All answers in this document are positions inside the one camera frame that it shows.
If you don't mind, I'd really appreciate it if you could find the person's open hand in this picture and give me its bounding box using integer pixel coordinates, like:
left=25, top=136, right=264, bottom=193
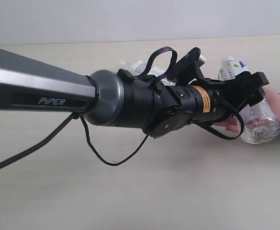
left=213, top=86, right=280, bottom=134

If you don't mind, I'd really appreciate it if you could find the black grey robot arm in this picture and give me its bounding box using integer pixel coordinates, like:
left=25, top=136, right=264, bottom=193
left=0, top=46, right=268, bottom=138

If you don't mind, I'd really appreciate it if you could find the clear bottle white blue label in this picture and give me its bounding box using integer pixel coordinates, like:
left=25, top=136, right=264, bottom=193
left=218, top=56, right=280, bottom=144

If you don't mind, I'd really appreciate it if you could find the black cable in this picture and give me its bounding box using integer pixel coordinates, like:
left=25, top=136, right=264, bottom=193
left=0, top=46, right=246, bottom=177

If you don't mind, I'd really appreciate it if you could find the clear bottle floral label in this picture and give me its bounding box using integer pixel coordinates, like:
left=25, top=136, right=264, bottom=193
left=115, top=59, right=179, bottom=86

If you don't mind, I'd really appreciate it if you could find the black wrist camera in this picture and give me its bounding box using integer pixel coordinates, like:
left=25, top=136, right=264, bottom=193
left=167, top=47, right=206, bottom=86

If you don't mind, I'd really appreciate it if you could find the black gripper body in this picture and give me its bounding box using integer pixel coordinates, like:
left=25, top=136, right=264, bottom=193
left=202, top=76, right=252, bottom=124

